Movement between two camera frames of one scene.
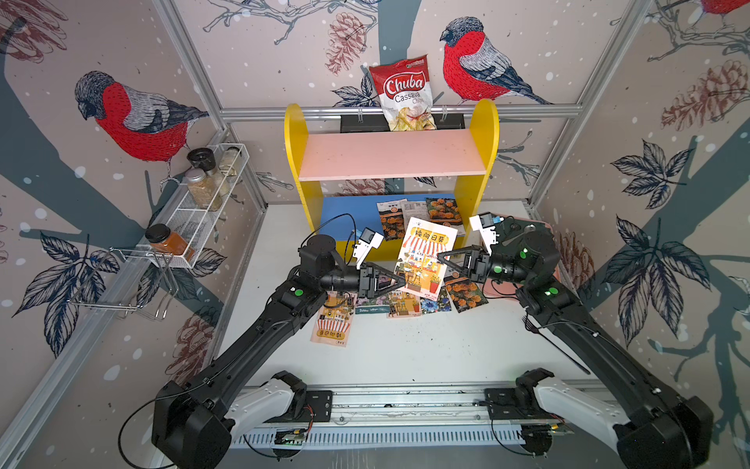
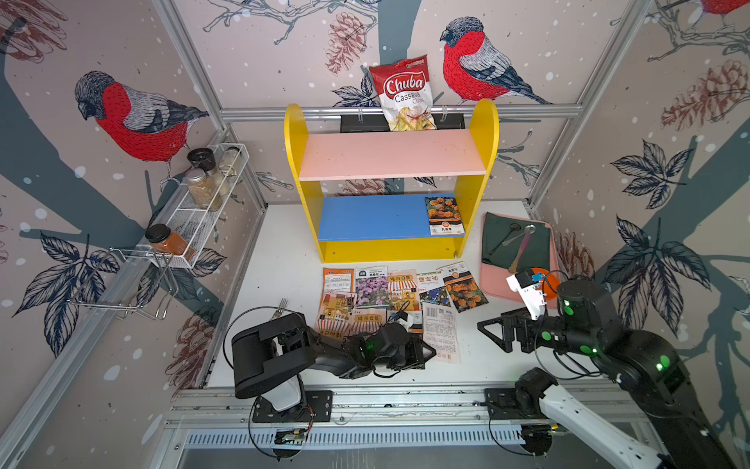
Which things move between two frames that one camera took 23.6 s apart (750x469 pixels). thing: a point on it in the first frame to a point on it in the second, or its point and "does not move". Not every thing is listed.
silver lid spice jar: [201, 188] does not move
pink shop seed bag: [332, 324] does not move
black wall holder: [375, 122] does not move
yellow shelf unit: [343, 174] does not move
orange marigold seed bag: [464, 294] does not move
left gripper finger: [384, 289] to [428, 357]
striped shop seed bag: [402, 304] does not move
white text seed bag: [414, 209] to [440, 331]
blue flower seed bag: [428, 306] to [432, 289]
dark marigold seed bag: [393, 219] to [416, 328]
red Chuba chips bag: [405, 92] does not move
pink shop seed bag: [419, 262] to [366, 319]
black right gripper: [479, 264] to [520, 319]
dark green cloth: [511, 233] does not move
